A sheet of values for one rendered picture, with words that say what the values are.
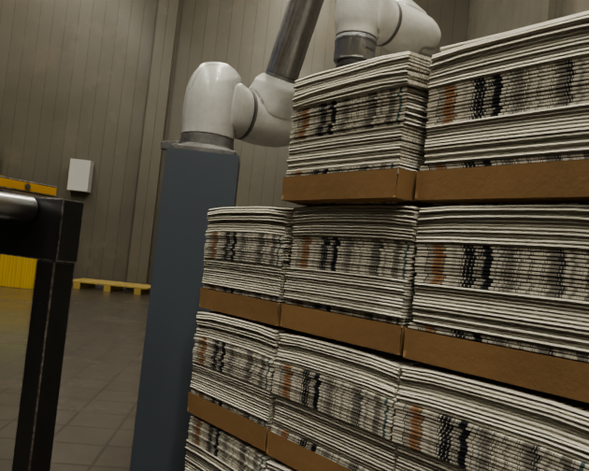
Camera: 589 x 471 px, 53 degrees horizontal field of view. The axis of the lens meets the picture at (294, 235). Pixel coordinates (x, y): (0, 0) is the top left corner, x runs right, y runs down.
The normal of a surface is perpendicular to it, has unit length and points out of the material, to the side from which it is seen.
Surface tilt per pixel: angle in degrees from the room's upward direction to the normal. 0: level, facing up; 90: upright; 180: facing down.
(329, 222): 90
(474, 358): 92
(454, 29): 90
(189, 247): 90
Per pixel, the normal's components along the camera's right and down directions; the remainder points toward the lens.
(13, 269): 0.14, -0.03
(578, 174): -0.78, -0.06
